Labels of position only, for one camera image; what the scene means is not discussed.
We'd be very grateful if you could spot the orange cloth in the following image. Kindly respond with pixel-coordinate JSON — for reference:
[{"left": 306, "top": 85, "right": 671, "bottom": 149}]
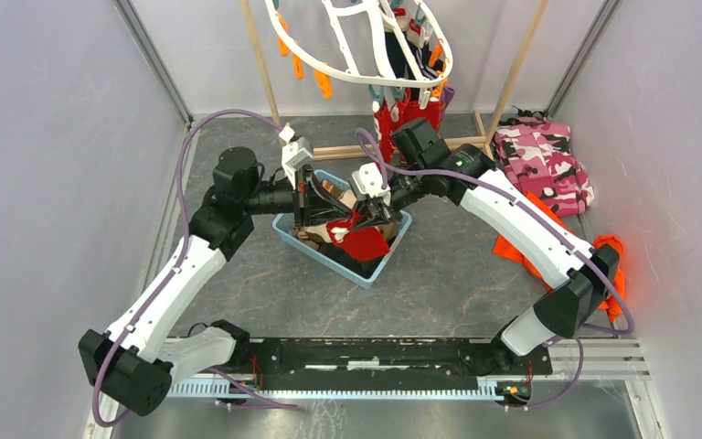
[{"left": 492, "top": 192, "right": 628, "bottom": 323}]

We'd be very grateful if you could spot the white clothespin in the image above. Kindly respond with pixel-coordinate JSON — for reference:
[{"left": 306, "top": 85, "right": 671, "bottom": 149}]
[{"left": 418, "top": 88, "right": 431, "bottom": 110}]

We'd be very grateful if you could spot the pink camouflage cloth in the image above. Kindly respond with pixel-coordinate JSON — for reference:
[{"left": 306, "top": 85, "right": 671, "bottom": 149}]
[{"left": 492, "top": 119, "right": 595, "bottom": 218}]

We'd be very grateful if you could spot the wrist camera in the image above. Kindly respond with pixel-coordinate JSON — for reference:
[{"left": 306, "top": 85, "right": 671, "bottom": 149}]
[
  {"left": 279, "top": 123, "right": 314, "bottom": 188},
  {"left": 350, "top": 163, "right": 390, "bottom": 204}
]

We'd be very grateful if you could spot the wooden hanger stand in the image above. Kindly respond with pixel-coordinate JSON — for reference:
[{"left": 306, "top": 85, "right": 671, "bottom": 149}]
[{"left": 239, "top": 1, "right": 549, "bottom": 160}]

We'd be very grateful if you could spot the red sock in basket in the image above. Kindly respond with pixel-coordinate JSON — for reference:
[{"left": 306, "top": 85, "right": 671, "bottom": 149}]
[{"left": 372, "top": 101, "right": 394, "bottom": 164}]

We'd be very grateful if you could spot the red white patterned sock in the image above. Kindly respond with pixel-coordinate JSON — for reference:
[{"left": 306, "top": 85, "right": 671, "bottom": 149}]
[{"left": 400, "top": 90, "right": 447, "bottom": 133}]

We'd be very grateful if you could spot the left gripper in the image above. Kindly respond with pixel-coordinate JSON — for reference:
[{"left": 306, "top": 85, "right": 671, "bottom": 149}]
[{"left": 242, "top": 165, "right": 353, "bottom": 231}]

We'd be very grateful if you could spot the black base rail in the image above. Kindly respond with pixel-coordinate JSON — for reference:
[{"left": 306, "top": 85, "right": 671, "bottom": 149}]
[{"left": 218, "top": 337, "right": 553, "bottom": 391}]

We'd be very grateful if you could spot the black hanging sock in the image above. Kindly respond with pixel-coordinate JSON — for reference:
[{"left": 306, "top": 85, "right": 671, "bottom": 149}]
[{"left": 385, "top": 32, "right": 444, "bottom": 80}]

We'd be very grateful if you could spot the white round sock hanger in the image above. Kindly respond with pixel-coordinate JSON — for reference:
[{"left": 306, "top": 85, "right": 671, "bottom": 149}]
[{"left": 278, "top": 1, "right": 418, "bottom": 87}]

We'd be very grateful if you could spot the tan sock in basket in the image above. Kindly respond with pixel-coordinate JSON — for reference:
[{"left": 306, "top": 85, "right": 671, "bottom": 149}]
[{"left": 292, "top": 187, "right": 400, "bottom": 259}]

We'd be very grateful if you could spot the teal clothespin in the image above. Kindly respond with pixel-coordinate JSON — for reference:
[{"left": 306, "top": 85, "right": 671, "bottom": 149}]
[
  {"left": 389, "top": 87, "right": 408, "bottom": 102},
  {"left": 367, "top": 84, "right": 385, "bottom": 113}
]

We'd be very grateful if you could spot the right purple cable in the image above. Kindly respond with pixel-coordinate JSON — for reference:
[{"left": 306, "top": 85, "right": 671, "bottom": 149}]
[{"left": 356, "top": 127, "right": 635, "bottom": 412}]

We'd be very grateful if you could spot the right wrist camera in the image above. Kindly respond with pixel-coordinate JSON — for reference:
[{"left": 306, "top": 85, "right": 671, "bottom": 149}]
[{"left": 350, "top": 163, "right": 390, "bottom": 204}]

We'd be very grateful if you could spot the red santa pattern sock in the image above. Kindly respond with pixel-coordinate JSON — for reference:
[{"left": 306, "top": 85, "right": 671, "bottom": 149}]
[{"left": 325, "top": 212, "right": 390, "bottom": 262}]

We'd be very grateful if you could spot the orange clothespin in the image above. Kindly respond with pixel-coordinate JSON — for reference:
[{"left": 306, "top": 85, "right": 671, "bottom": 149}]
[
  {"left": 426, "top": 43, "right": 448, "bottom": 101},
  {"left": 278, "top": 37, "right": 333, "bottom": 100}
]

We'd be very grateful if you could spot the light blue laundry basket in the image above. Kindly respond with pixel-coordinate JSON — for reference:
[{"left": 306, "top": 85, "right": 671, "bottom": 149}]
[{"left": 272, "top": 169, "right": 412, "bottom": 289}]

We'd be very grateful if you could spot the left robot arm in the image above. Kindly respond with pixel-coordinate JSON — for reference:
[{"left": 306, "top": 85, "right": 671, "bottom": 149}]
[{"left": 79, "top": 143, "right": 356, "bottom": 426}]

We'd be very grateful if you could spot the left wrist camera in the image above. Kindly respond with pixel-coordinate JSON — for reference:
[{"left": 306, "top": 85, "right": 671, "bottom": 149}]
[{"left": 279, "top": 123, "right": 314, "bottom": 188}]

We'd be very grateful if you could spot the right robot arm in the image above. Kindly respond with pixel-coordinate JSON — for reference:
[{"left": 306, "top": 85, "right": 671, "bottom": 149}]
[{"left": 355, "top": 119, "right": 622, "bottom": 373}]

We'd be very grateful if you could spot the purple striped hanging sock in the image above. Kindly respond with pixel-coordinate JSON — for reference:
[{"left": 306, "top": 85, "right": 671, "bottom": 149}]
[{"left": 439, "top": 86, "right": 455, "bottom": 122}]

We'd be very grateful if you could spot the beige red cuffed sock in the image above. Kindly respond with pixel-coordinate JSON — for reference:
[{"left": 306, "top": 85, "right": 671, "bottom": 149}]
[{"left": 392, "top": 7, "right": 420, "bottom": 33}]

